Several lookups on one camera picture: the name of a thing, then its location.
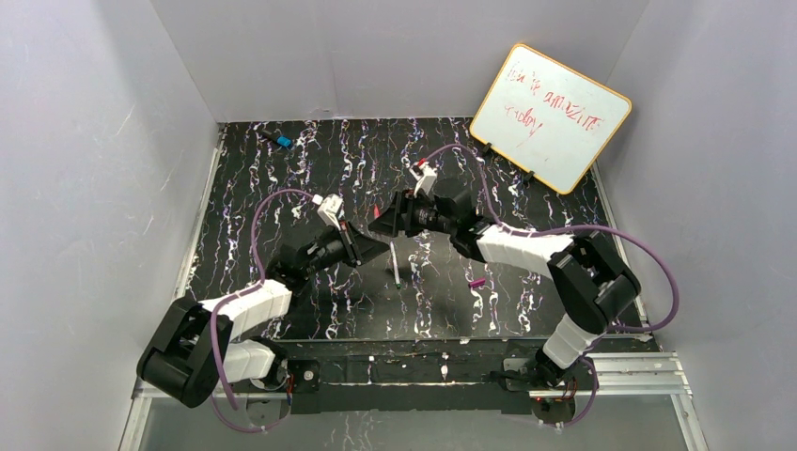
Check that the blue capped black marker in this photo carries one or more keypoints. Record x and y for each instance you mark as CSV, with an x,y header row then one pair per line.
x,y
278,139

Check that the white whiteboard orange frame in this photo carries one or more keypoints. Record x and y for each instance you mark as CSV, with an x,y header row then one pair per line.
x,y
548,119

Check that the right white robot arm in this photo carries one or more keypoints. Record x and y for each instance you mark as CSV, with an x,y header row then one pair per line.
x,y
593,283

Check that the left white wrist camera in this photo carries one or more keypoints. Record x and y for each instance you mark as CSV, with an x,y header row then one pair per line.
x,y
328,208

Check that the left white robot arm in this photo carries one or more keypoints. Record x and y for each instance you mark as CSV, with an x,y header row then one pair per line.
x,y
200,346

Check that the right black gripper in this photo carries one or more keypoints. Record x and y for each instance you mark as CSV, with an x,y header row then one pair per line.
x,y
405,213

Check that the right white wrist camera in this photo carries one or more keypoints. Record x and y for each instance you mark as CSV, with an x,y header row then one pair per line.
x,y
425,176

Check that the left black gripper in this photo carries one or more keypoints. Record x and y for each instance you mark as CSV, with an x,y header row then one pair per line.
x,y
351,243

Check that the magenta pen cap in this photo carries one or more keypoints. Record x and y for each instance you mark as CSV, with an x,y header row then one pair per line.
x,y
477,283

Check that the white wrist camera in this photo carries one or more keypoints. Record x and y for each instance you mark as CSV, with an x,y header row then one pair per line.
x,y
425,176
328,208

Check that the white pen green tip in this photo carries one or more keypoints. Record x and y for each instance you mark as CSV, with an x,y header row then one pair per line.
x,y
395,264

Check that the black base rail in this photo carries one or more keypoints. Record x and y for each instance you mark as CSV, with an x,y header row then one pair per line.
x,y
405,375

